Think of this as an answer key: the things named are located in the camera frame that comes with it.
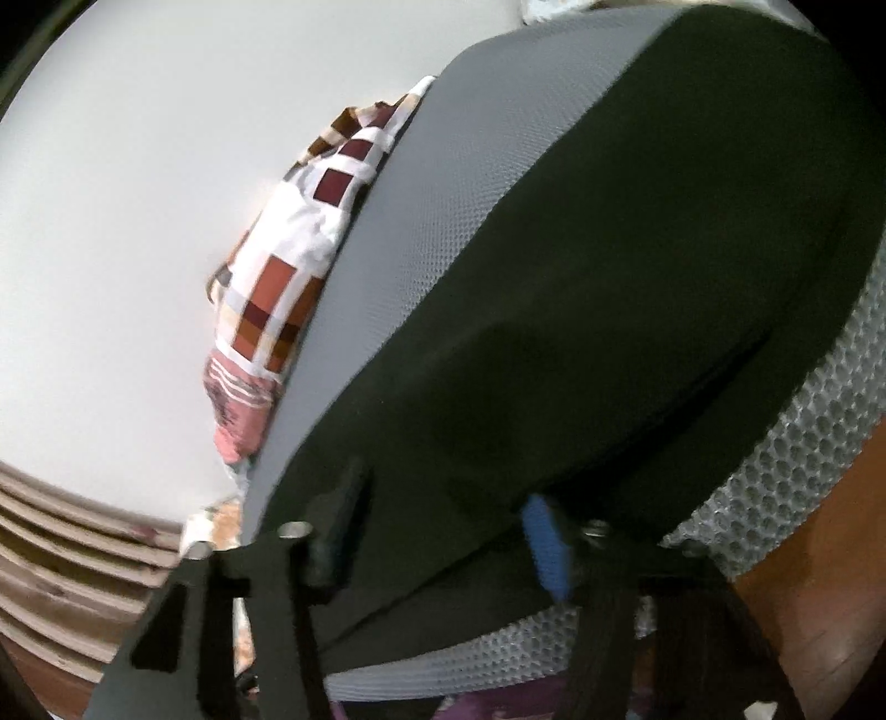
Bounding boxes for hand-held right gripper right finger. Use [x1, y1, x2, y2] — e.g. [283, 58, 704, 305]
[521, 493, 807, 720]

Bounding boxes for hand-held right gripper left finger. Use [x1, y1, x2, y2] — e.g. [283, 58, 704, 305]
[81, 455, 373, 720]

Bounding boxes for black pants with orange lining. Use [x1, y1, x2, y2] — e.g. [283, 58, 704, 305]
[259, 7, 886, 683]

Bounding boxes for floral orange white bedsheet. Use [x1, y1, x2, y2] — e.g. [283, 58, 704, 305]
[178, 457, 262, 693]

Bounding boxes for pink striped cloth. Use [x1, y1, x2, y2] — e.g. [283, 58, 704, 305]
[200, 352, 286, 466]

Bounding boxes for wooden slatted headboard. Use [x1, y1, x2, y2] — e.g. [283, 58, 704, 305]
[0, 459, 189, 693]

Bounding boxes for brown wooden furniture panel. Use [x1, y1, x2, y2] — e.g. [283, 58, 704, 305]
[732, 443, 886, 720]

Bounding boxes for grey textured foam mat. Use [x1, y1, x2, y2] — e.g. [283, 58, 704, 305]
[239, 7, 886, 702]

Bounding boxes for checkered brown white pillow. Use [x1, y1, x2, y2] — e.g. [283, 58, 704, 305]
[206, 75, 437, 385]

